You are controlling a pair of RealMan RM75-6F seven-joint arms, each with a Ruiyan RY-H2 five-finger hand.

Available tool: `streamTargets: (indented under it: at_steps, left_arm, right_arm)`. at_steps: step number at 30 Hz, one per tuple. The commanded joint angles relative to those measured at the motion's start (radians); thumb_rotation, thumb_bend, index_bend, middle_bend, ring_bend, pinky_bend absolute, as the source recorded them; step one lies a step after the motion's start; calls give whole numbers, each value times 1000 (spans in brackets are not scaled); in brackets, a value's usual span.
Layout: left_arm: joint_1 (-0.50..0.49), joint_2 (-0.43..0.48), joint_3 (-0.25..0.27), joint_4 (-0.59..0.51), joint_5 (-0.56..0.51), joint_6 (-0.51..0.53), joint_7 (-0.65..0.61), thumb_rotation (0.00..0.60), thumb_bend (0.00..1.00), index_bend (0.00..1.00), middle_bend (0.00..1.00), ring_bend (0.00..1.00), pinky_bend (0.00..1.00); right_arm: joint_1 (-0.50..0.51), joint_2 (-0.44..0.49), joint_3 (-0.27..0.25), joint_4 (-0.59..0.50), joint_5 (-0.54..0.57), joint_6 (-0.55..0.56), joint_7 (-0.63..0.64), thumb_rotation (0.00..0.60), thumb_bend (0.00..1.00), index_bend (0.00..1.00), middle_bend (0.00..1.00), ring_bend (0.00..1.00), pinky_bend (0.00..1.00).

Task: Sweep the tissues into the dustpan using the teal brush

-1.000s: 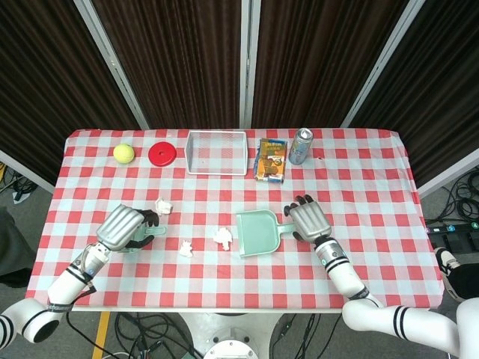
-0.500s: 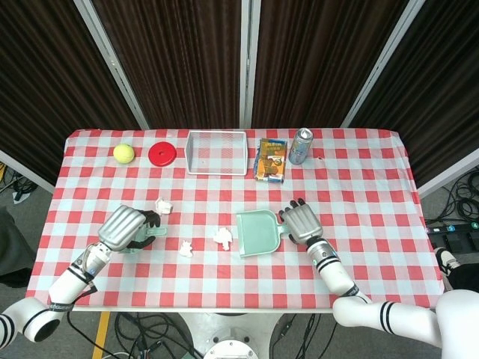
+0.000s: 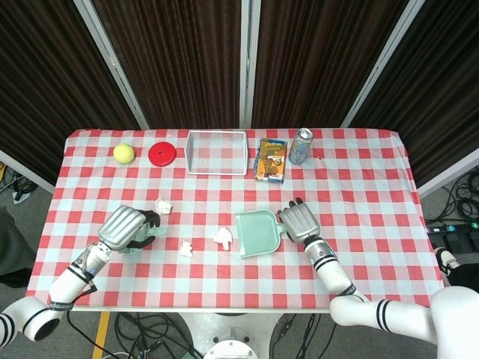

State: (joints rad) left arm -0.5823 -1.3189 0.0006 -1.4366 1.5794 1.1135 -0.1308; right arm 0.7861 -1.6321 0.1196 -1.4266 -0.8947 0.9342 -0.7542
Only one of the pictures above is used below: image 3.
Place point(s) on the white paper scrap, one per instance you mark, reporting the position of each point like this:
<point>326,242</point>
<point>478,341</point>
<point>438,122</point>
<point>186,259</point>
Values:
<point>163,206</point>
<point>223,236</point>
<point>186,250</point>

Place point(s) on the red round disc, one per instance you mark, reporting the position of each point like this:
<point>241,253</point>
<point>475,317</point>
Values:
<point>162,153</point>

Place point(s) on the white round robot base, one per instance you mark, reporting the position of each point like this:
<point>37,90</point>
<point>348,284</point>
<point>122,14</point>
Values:
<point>228,349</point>

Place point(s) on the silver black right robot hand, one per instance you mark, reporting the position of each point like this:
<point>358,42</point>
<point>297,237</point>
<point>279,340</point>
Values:
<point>301,222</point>

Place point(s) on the clear plastic tray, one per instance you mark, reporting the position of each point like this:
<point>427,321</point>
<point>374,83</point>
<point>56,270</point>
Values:
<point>190,161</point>

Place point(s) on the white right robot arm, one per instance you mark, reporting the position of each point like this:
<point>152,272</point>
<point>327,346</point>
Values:
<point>337,276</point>

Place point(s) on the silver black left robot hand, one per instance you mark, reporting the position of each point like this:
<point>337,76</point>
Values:
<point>119,226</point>

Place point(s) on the yellow tennis ball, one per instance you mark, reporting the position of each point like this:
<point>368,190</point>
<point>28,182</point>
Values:
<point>124,153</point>

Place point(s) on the green plastic dustpan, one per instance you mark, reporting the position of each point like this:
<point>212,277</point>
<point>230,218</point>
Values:
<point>258,232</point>

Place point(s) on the grey upright partition post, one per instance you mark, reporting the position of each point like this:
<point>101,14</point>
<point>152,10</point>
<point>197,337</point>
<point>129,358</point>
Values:
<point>250,63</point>

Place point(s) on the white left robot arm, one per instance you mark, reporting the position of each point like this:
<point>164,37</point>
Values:
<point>69,286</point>

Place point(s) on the dark brown ribbed panel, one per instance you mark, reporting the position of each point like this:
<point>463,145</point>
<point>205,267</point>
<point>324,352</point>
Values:
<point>176,63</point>
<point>441,93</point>
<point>45,93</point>
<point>318,63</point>

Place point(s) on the grey slanted partition post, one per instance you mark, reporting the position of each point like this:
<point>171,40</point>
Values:
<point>381,63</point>
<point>112,63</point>

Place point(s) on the green hand broom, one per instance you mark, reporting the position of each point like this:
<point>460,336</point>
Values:
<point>159,232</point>

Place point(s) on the red white checkered tablecloth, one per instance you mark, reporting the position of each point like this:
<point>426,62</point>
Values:
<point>355,179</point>

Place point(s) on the orange blue snack packet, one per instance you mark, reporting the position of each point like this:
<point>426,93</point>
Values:
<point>271,161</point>

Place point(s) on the white black shoe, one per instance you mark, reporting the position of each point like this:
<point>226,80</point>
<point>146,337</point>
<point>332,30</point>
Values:
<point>446,261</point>

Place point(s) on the silver blue drink can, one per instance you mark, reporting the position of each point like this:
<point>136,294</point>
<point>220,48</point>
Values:
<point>300,149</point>

